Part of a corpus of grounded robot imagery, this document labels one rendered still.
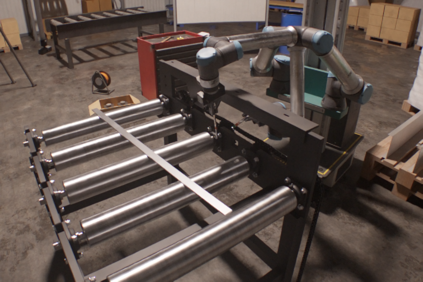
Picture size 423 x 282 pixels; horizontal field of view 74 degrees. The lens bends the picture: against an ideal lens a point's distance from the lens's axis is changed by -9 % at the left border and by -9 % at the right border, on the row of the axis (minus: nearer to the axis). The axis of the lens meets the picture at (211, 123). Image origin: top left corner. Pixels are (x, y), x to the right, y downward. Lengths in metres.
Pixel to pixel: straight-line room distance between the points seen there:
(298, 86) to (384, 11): 7.86
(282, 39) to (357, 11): 9.69
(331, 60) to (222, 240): 1.19
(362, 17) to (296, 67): 9.47
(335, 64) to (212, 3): 4.55
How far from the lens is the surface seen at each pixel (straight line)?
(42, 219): 2.78
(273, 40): 1.70
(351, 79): 2.07
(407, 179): 2.95
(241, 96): 1.52
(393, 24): 9.55
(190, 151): 1.62
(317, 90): 2.54
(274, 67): 2.47
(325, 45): 1.75
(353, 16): 11.44
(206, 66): 1.34
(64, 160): 1.71
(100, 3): 10.60
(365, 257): 2.44
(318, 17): 2.53
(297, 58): 1.91
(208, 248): 1.11
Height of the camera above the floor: 1.75
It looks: 27 degrees down
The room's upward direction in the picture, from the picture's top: straight up
